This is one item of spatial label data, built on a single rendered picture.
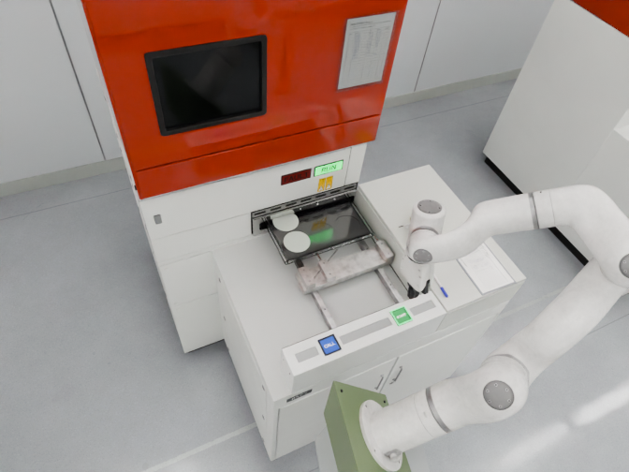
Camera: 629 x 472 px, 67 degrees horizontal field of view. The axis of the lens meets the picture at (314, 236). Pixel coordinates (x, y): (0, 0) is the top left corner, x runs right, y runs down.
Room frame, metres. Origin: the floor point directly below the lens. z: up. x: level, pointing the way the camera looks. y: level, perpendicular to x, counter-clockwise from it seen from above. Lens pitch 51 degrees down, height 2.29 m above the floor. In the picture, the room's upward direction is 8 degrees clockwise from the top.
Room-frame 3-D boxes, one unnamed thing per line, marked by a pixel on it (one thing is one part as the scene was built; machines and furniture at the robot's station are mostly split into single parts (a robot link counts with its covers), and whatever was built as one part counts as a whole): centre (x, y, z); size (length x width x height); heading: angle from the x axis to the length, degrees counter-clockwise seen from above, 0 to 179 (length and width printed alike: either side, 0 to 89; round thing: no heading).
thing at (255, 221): (1.24, 0.05, 0.89); 0.44 x 0.02 x 0.10; 121
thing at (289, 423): (1.02, -0.20, 0.41); 0.97 x 0.64 x 0.82; 121
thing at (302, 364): (0.72, -0.21, 0.89); 0.55 x 0.09 x 0.14; 121
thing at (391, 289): (1.10, -0.23, 0.84); 0.50 x 0.02 x 0.03; 31
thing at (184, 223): (1.16, 0.21, 1.02); 0.82 x 0.03 x 0.40; 121
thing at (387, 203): (1.19, -0.45, 0.89); 0.62 x 0.35 x 0.14; 31
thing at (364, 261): (1.02, -0.13, 0.87); 0.36 x 0.08 x 0.03; 121
